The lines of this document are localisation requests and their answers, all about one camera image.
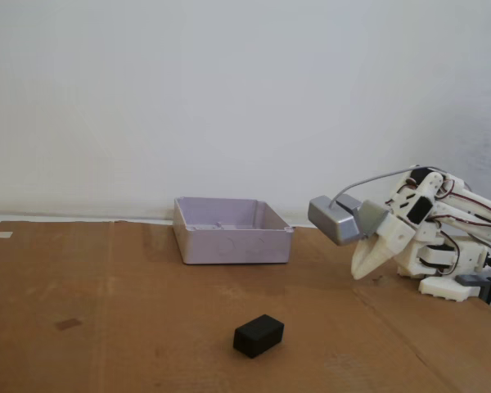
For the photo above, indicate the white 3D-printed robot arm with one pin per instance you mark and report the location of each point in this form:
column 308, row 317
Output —
column 466, row 204

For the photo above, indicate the lilac plastic box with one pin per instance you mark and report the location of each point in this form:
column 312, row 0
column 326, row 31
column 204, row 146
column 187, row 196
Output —
column 233, row 247

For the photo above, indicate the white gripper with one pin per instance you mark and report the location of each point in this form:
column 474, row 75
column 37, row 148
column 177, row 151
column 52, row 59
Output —
column 394, row 236

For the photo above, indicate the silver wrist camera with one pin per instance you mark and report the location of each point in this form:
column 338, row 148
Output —
column 335, row 223

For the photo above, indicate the black rectangular block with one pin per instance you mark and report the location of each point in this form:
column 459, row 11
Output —
column 258, row 337

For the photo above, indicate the grey table clamp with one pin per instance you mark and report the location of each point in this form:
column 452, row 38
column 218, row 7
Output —
column 468, row 280

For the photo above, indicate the white tape piece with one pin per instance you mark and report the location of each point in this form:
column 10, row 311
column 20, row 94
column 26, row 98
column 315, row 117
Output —
column 2, row 235

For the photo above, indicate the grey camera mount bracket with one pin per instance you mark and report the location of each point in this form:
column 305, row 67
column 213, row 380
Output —
column 372, row 217

